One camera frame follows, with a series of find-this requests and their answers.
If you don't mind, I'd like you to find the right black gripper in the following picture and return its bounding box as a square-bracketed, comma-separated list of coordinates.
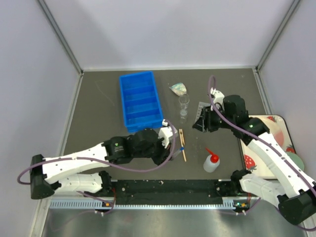
[192, 104, 235, 133]

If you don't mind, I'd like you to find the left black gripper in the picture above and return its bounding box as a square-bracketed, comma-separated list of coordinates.
[134, 136, 173, 166]

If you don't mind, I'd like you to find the blue compartment plastic bin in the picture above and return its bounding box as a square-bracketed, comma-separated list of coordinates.
[119, 71, 163, 133]

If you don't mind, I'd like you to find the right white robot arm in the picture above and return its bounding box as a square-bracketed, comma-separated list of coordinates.
[193, 94, 316, 225]

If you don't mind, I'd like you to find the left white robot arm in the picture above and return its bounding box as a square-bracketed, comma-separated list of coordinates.
[30, 126, 178, 199]

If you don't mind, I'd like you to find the clear acrylic tube rack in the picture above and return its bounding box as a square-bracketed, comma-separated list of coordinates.
[195, 102, 211, 122]

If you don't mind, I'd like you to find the wooden test tube clamp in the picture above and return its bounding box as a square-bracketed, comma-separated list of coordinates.
[179, 128, 187, 162]

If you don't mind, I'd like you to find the clear glass beaker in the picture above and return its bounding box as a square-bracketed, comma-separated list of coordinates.
[179, 94, 190, 124]

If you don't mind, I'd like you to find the wash bottle red nozzle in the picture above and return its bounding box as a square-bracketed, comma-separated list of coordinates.
[203, 148, 220, 173]

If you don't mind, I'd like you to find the crumpled plastic bag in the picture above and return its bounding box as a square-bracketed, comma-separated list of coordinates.
[169, 82, 187, 96]

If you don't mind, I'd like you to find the strawberry pattern tray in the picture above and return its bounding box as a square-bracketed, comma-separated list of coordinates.
[240, 115, 295, 180]

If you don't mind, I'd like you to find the pink round plate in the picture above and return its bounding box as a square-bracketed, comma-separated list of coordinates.
[258, 116, 284, 147]

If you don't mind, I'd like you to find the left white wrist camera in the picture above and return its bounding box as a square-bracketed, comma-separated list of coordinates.
[158, 119, 178, 149]

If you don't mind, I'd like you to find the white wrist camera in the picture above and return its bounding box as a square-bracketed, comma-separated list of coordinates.
[158, 119, 178, 149]
[210, 87, 225, 110]

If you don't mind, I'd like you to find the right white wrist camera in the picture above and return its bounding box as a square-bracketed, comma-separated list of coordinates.
[210, 87, 225, 110]

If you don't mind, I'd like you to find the grey slotted cable duct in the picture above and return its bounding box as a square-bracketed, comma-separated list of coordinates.
[49, 198, 248, 210]

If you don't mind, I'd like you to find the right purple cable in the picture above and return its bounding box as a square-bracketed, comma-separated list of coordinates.
[208, 75, 316, 232]

